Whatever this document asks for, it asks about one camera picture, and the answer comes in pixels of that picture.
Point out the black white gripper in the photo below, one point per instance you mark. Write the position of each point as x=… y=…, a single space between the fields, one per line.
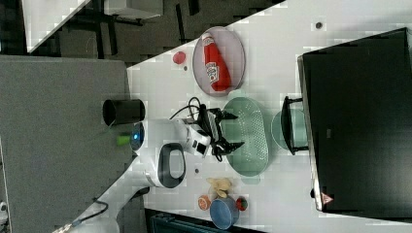
x=204 y=132

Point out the mint green plastic strainer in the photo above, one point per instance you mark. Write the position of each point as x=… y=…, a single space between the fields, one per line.
x=252 y=158

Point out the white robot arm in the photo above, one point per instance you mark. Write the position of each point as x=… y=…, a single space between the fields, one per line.
x=161 y=147

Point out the beige plush mushroom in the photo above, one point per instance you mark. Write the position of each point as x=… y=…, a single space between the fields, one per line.
x=218 y=187

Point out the red plush ketchup bottle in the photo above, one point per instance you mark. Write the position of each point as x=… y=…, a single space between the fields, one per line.
x=216 y=69

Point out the toy orange slice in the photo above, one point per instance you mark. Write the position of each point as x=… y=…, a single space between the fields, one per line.
x=204 y=202

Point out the small red toy tomato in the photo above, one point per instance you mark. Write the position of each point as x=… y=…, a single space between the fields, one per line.
x=241 y=204

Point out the small green cup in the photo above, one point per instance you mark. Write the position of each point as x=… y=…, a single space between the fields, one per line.
x=298 y=129

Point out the blue bowl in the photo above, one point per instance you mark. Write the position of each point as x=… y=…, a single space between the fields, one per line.
x=224 y=213

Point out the grey round plate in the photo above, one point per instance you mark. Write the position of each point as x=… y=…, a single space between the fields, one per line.
x=233 y=55

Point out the lime green toy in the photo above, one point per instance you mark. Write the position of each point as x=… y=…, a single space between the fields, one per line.
x=123 y=140

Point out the black round utensil holder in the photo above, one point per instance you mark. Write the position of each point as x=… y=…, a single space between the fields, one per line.
x=116 y=112

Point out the black silver toaster oven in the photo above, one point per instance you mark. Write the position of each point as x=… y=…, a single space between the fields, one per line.
x=357 y=103

